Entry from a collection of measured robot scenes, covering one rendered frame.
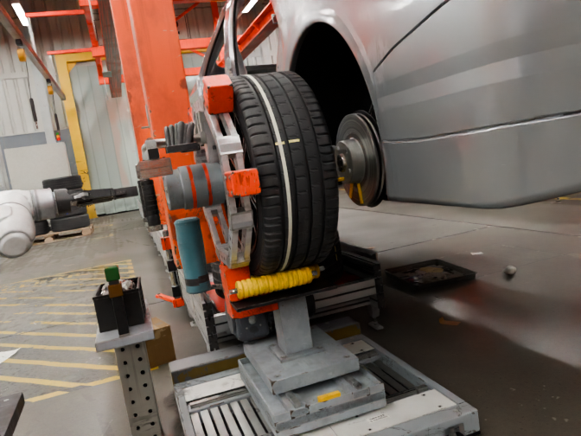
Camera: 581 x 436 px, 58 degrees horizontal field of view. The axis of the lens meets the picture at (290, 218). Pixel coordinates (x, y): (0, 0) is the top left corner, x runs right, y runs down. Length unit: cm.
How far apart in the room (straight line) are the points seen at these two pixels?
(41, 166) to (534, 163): 1211
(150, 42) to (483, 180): 145
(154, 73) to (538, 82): 148
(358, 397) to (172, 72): 136
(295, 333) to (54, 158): 1119
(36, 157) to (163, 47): 1072
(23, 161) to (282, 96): 1143
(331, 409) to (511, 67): 109
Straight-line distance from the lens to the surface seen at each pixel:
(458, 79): 112
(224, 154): 146
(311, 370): 172
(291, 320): 180
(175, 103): 211
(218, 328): 231
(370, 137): 170
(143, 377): 191
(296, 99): 155
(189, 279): 184
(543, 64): 101
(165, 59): 214
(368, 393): 170
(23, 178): 1278
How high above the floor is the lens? 91
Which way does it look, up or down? 7 degrees down
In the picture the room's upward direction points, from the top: 9 degrees counter-clockwise
